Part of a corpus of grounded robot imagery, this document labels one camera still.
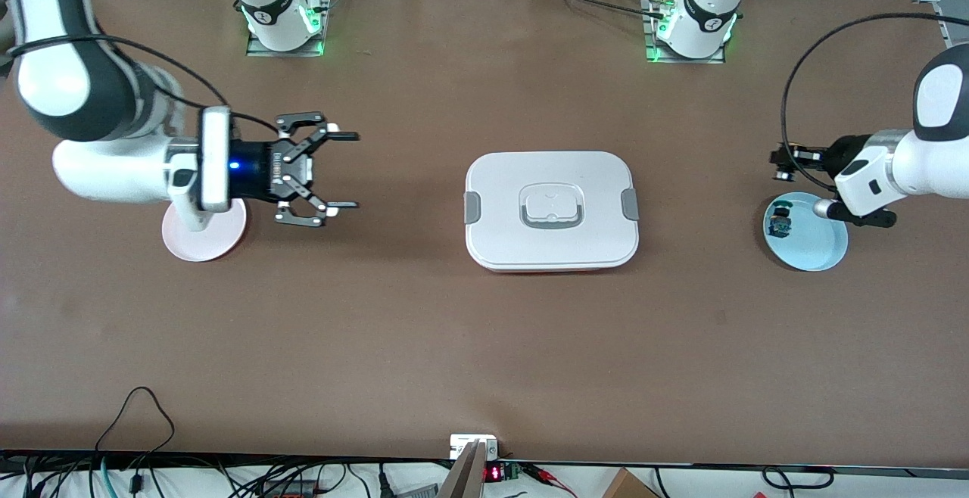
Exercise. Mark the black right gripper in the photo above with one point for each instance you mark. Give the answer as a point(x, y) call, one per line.
point(257, 172)

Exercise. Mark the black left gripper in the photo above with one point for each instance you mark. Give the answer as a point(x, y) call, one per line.
point(842, 151)

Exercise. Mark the orange push button switch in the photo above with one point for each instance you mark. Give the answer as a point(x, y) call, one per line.
point(783, 172)

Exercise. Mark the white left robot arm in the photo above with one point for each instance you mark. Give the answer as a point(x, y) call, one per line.
point(923, 154)

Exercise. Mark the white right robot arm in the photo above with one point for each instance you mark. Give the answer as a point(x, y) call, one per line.
point(113, 172)

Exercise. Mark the white lunch box grey latches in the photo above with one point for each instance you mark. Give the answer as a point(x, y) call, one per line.
point(553, 180)

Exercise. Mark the brown cardboard box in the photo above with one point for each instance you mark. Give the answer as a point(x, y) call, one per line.
point(627, 487)

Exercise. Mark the light blue round plate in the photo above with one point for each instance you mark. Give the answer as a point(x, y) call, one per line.
point(810, 244)

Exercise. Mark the pink round plate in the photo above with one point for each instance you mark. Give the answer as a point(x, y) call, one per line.
point(204, 244)

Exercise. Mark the black power plug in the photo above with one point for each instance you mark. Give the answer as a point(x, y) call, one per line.
point(384, 483)

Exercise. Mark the aluminium profile bar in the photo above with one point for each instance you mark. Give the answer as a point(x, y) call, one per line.
point(463, 479)

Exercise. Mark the red digit display module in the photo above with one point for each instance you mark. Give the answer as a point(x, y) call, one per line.
point(493, 473)

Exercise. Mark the red clip test leads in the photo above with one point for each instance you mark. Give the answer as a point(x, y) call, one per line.
point(549, 475)

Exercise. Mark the green push button switch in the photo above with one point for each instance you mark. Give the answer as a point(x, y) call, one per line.
point(779, 224)

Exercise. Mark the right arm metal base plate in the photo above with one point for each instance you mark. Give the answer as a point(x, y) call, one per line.
point(261, 51)

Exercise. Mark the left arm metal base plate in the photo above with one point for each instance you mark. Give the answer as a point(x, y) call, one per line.
point(681, 60)

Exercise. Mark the perforated aluminium bracket strip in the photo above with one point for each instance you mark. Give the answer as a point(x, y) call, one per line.
point(939, 6)

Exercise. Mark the small white metal bracket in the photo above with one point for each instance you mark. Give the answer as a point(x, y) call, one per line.
point(458, 443)

